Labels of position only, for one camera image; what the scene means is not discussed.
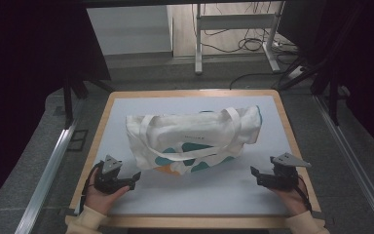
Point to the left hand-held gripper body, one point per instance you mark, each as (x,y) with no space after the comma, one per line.
(107,177)

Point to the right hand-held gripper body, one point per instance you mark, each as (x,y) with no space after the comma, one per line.
(284,174)

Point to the white canvas tote bag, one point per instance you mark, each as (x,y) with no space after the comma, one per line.
(175,133)

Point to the person's left hand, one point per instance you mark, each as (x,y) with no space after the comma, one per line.
(102,200)

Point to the person's right hand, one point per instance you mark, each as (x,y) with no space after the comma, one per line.
(290,200)

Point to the white table mat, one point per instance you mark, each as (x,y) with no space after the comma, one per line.
(207,195)

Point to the black metal stand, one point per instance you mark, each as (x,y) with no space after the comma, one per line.
(68,97)
(332,97)

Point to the white power strip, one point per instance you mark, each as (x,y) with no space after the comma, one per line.
(297,73)

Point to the black curtain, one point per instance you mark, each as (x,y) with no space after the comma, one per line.
(366,65)
(22,81)

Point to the aluminium floor rail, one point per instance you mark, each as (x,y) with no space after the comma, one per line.
(45,182)
(354,162)

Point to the white metal desk frame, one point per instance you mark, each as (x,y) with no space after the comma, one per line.
(237,22)

